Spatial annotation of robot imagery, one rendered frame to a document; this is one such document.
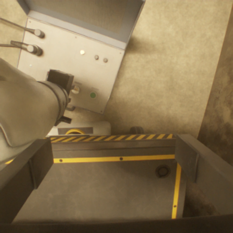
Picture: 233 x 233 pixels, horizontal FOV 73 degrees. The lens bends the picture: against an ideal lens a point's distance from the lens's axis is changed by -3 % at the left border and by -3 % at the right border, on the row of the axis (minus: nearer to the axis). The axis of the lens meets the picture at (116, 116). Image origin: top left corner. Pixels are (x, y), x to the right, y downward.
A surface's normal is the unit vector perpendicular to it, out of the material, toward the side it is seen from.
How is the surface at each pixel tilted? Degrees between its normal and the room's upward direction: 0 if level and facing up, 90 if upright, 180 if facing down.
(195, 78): 0
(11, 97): 77
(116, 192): 0
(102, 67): 0
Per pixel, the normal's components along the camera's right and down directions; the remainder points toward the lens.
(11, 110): 0.85, -0.38
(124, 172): 0.04, 0.25
